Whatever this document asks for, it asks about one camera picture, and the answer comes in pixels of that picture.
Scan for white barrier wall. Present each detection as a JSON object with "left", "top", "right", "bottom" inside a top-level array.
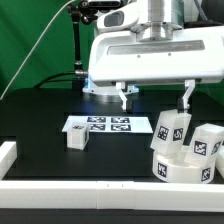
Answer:
[
  {"left": 216, "top": 150, "right": 224, "bottom": 179},
  {"left": 0, "top": 141, "right": 17, "bottom": 181},
  {"left": 0, "top": 181, "right": 224, "bottom": 212}
]

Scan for white cable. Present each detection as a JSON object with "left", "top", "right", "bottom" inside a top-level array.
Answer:
[{"left": 0, "top": 0, "right": 78, "bottom": 101}]

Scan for white front barrier wall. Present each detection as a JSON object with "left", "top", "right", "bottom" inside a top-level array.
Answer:
[{"left": 0, "top": 181, "right": 224, "bottom": 212}]

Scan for white right barrier wall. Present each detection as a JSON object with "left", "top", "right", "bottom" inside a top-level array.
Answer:
[{"left": 216, "top": 150, "right": 224, "bottom": 179}]

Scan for white left barrier wall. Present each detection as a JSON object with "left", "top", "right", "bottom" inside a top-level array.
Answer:
[{"left": 0, "top": 141, "right": 17, "bottom": 181}]

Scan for black cables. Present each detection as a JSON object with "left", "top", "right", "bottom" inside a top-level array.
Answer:
[{"left": 32, "top": 71, "right": 83, "bottom": 90}]

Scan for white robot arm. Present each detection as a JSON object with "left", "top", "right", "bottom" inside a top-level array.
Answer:
[{"left": 83, "top": 0, "right": 224, "bottom": 111}]

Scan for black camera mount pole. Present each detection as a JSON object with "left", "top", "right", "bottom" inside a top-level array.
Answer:
[{"left": 67, "top": 3, "right": 86, "bottom": 94}]

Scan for paper sheet with markers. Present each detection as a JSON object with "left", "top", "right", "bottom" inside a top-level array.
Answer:
[{"left": 62, "top": 116, "right": 153, "bottom": 133}]

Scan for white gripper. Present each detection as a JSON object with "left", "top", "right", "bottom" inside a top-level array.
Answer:
[{"left": 88, "top": 26, "right": 224, "bottom": 113}]

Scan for black camera on mount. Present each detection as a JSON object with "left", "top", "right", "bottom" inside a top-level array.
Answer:
[{"left": 79, "top": 0, "right": 121, "bottom": 10}]

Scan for white round stool seat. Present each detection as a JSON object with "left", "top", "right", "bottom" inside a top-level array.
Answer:
[{"left": 152, "top": 147, "right": 215, "bottom": 184}]

